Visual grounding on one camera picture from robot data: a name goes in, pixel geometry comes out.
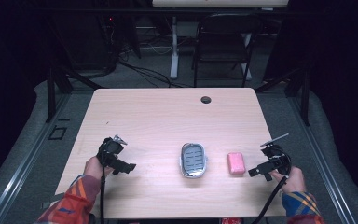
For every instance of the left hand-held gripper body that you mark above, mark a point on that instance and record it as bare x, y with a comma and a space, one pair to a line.
109, 152

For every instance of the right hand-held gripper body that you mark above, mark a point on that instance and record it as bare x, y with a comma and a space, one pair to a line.
279, 158

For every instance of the pink soap bar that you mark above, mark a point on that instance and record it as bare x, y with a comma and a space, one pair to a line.
236, 163

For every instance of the grey metal soap dish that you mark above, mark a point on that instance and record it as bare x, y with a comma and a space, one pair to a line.
193, 160

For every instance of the person's left hand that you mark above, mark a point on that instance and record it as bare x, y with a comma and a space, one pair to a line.
94, 168

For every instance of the person's right hand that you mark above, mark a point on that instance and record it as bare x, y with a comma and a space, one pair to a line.
293, 182

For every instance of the red object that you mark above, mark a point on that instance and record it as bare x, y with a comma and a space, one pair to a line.
231, 221

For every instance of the black metal stand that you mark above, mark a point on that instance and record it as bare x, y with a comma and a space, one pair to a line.
59, 84
300, 90

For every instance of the black table grommet hole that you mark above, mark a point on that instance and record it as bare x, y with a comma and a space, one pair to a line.
205, 100

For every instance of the white desk leg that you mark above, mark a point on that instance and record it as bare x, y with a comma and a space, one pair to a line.
174, 49

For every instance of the black folding chair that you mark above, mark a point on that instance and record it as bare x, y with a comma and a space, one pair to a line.
222, 46

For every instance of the aluminium floor rail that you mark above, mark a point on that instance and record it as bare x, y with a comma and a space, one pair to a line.
321, 158
21, 158

